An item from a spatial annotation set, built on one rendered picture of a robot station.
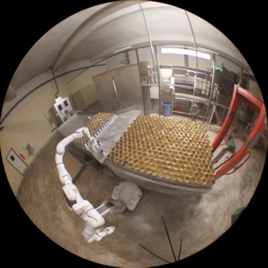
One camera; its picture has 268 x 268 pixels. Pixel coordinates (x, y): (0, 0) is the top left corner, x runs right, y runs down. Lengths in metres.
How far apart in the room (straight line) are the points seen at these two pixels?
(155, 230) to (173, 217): 0.45
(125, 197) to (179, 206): 1.19
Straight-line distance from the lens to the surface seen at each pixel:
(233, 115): 1.41
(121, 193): 1.79
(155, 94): 3.48
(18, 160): 8.11
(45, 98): 7.29
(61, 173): 0.86
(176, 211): 2.12
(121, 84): 3.59
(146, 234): 2.16
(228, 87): 4.53
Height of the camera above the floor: 2.00
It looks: 41 degrees down
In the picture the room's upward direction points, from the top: 12 degrees counter-clockwise
